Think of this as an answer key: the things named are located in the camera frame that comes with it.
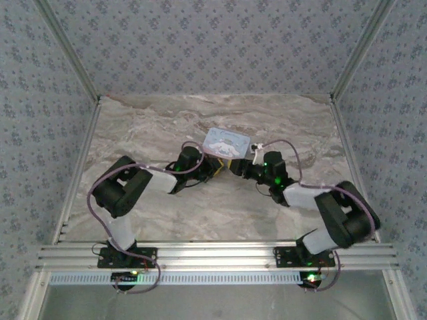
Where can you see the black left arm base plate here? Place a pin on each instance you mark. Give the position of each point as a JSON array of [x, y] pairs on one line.
[[110, 259]]

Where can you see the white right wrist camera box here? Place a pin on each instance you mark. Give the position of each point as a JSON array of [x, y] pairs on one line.
[[255, 148]]

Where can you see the aluminium frame post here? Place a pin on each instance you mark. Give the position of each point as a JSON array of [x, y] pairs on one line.
[[68, 50], [362, 50]]

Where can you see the aluminium table side rail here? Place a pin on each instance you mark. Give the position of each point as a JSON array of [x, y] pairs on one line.
[[347, 143]]

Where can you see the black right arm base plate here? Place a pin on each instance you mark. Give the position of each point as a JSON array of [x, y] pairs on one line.
[[287, 256]]

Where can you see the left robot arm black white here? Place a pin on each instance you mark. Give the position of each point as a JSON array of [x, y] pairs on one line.
[[123, 193]]

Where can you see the aluminium cross rail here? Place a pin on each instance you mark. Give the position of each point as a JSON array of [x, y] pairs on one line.
[[213, 255]]

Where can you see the controller board with green light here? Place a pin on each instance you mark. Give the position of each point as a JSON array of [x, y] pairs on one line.
[[125, 276], [312, 278]]

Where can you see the aluminium frame leg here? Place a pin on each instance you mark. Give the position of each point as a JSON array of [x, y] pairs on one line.
[[35, 295], [398, 293]]

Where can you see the pale blue cartoon tin box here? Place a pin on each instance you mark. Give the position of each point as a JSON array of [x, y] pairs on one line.
[[227, 142]]

